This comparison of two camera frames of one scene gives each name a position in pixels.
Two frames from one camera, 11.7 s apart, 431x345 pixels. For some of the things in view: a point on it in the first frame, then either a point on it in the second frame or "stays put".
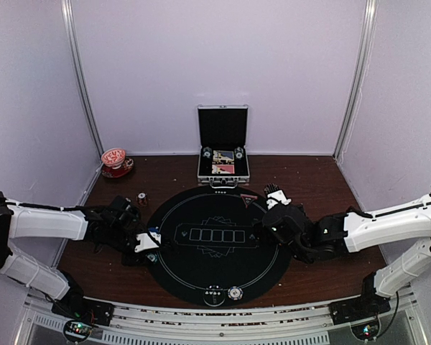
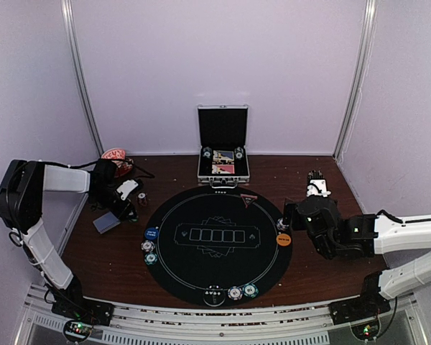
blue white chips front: [235, 292] stays put
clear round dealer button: [214, 295] stays put
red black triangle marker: [248, 199] stays put
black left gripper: [136, 260] → [121, 212]
